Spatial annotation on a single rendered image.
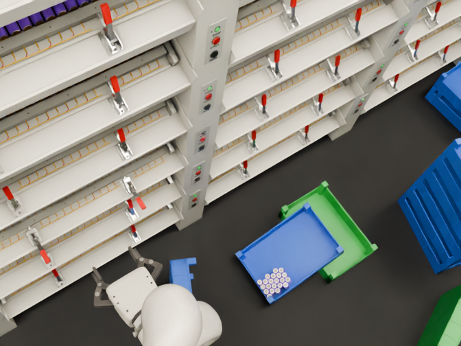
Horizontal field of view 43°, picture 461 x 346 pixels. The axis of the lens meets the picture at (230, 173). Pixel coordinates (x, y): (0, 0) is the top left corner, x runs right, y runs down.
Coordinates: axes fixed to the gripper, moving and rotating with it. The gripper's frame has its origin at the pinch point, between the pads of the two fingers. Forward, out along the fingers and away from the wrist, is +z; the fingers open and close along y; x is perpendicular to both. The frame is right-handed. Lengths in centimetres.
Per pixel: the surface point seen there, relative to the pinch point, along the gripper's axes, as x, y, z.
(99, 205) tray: -7.7, 5.3, 20.7
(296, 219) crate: -55, 65, 9
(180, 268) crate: -42.7, 19.9, 9.9
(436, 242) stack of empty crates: -59, 101, -25
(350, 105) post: -34, 100, 25
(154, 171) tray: -7.2, 22.2, 21.5
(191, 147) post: 1.2, 31.6, 17.1
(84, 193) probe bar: -3.2, 3.1, 23.3
